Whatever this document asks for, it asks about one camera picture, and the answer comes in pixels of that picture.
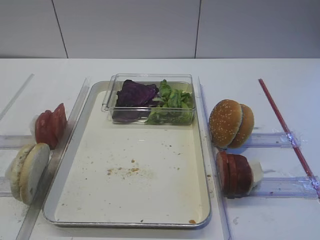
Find clear holder upper right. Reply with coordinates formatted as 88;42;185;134
242;131;309;149

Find metal baking tray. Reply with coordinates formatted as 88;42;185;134
42;81;212;229

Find clear rail left of tray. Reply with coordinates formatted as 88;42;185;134
16;78;90;240

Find green lettuce leaves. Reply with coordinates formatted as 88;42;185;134
145;79;194;125

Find red meat patty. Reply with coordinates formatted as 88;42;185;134
233;154;253;195
227;153;237;197
216;151;230;195

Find purple cabbage leaf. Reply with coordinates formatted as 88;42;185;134
112;79;159;123

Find clear holder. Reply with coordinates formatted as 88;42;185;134
249;176;320;199
0;135;35;150
242;131;309;149

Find pale bottom bun front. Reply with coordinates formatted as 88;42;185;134
19;143;50;206

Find clear plastic container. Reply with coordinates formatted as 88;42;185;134
101;73;196;126

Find red tomato slice front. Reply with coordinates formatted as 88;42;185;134
35;110;57;150

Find sesame top bun front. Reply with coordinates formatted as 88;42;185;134
209;99;243;148

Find clear rail right of tray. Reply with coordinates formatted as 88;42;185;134
196;77;233;240

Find red tomato slice rear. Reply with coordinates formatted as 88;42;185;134
50;103;67;149

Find clear holder upper left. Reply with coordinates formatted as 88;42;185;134
0;135;35;150

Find clear rod far left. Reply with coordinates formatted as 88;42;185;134
0;73;35;120

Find red plastic straw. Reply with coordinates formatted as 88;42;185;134
258;78;314;179

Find clear holder lower right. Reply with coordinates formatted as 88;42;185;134
249;176;320;199

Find red meat patty front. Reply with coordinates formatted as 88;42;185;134
216;151;230;195

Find red meat patty rear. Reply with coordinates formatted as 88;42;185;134
233;154;253;195

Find white cheese slice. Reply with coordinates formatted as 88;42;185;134
249;161;264;190

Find red meat patty middle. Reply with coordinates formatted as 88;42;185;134
227;153;237;197

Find pale bun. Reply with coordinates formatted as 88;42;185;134
9;144;34;202
19;143;50;206

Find brown top bun rear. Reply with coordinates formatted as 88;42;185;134
228;104;255;149

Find red tomato slice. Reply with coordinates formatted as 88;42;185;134
50;103;67;149
35;110;57;150

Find pale bottom bun rear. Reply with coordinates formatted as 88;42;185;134
9;144;34;202

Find clear rail of tray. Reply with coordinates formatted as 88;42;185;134
16;78;90;240
196;77;233;240

